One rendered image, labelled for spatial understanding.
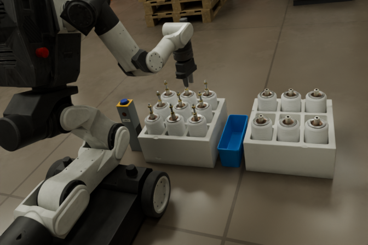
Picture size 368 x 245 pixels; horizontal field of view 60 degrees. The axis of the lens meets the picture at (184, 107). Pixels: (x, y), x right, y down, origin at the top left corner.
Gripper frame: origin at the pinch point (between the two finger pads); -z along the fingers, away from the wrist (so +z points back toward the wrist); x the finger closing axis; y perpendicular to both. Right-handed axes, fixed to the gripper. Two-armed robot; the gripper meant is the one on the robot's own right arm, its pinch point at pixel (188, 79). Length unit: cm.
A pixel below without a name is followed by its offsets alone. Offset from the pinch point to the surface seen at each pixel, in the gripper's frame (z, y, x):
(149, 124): -24.0, 21.2, -11.7
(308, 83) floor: -48, -26, 92
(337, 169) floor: -48, -62, 19
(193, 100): -25.4, 13.9, 17.6
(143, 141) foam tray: -32.7, 24.5, -15.9
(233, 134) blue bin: -47, -6, 23
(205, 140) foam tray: -29.8, -7.6, -5.2
